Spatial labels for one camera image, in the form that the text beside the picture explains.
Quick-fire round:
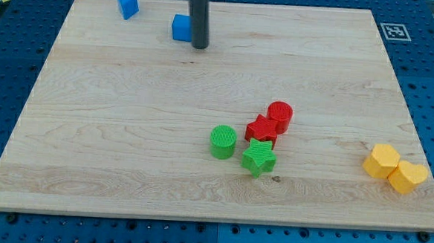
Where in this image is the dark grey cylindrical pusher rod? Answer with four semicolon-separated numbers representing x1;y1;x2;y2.
187;0;210;49

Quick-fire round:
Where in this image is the blue cube block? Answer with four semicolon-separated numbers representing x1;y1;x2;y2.
172;14;192;42

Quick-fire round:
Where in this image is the blue triangular prism block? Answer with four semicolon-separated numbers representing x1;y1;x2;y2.
117;0;140;20

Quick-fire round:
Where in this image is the red cylinder block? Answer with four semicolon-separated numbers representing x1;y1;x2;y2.
266;101;294;135

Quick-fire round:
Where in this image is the green cylinder block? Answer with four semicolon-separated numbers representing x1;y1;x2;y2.
210;125;237;160

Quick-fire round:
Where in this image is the red star block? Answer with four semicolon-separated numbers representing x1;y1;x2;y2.
244;114;277;147

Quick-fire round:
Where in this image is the green star block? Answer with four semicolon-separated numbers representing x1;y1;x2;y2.
241;138;277;178

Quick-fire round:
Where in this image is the white fiducial marker tag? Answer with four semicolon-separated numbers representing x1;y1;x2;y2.
380;22;411;42

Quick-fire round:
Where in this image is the yellow hexagon block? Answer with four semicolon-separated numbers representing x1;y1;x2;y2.
362;143;401;178

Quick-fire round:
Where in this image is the yellow heart block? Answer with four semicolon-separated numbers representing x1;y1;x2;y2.
387;161;429;195

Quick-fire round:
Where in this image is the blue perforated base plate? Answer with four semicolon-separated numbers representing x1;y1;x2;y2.
0;0;434;243

